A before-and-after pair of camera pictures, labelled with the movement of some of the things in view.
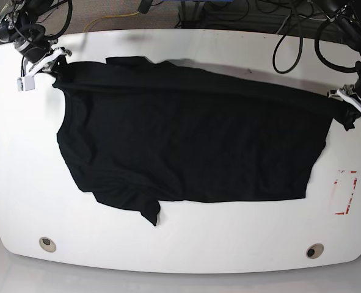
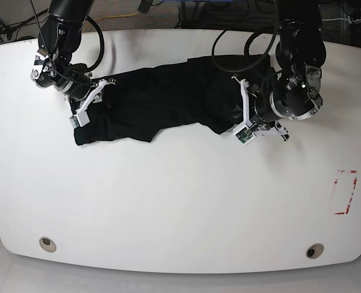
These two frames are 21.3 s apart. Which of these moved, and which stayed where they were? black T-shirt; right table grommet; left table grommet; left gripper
Moved: black T-shirt; left gripper
Stayed: right table grommet; left table grommet
